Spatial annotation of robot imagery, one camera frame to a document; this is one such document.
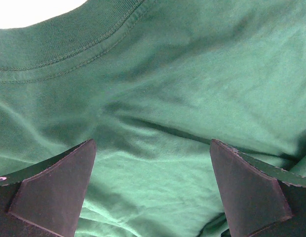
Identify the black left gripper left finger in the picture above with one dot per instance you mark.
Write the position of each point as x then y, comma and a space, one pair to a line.
45, 199

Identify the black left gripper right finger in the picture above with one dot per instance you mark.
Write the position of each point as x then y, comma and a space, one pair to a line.
259, 199

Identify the dark green t-shirt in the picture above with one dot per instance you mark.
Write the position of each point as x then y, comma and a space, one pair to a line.
153, 82

